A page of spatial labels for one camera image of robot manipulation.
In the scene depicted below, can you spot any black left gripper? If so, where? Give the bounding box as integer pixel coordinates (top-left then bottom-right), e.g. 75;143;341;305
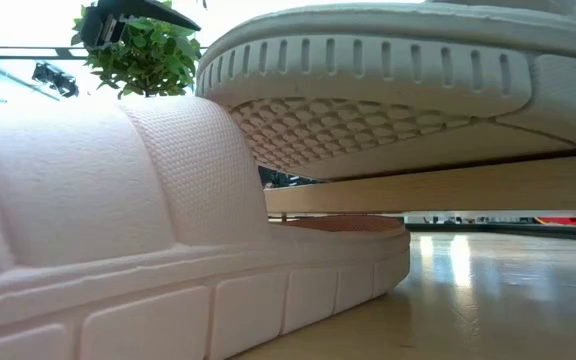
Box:
80;0;202;50

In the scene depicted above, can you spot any pink foam slide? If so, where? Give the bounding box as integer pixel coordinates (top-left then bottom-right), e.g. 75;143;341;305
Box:
0;96;412;360

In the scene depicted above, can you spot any beige foam slide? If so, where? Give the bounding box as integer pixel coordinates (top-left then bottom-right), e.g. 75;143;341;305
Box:
195;0;576;182

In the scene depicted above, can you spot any green potted plant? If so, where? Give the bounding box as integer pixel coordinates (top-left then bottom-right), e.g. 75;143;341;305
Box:
70;0;203;100

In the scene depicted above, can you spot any black ceiling spotlight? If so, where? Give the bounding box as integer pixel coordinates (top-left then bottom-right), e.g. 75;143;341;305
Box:
31;60;80;99

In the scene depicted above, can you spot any red background object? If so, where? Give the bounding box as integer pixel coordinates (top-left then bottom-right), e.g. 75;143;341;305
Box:
535;216;576;228

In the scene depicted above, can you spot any wooden shelf black frame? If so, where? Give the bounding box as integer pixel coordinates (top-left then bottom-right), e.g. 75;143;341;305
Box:
263;152;576;224

